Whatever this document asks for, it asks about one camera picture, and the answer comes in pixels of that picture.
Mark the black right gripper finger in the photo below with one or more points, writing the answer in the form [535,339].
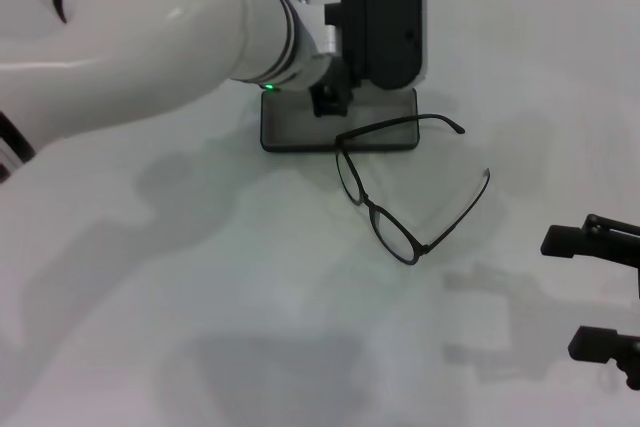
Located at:
[562,242]
[595,344]

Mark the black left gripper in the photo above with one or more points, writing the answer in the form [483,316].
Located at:
[332,82]

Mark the black glasses case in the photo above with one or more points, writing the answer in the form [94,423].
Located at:
[300,122]

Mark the black glasses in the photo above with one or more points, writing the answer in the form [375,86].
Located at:
[369,203]

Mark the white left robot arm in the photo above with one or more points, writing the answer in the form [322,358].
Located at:
[150,37]

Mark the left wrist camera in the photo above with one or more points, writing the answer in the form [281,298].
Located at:
[380,22]

